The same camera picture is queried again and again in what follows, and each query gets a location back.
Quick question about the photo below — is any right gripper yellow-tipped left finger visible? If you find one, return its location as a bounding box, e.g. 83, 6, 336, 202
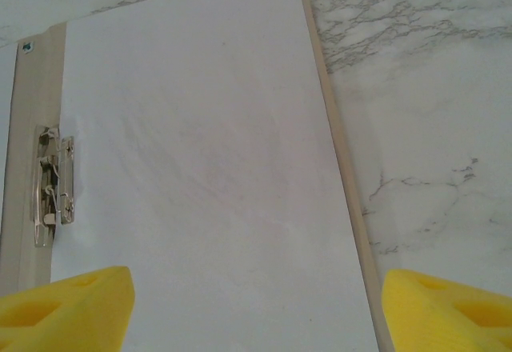
0, 265, 136, 352

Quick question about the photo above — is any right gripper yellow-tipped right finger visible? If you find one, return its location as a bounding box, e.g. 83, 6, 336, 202
380, 268, 512, 352

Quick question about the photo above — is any white paper sheet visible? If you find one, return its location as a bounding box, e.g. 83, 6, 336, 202
50, 0, 381, 352

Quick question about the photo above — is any brown cardboard folder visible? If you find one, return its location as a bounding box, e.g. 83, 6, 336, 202
0, 0, 396, 352

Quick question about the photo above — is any metal folder clip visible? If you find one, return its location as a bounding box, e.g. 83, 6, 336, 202
31, 124, 77, 249

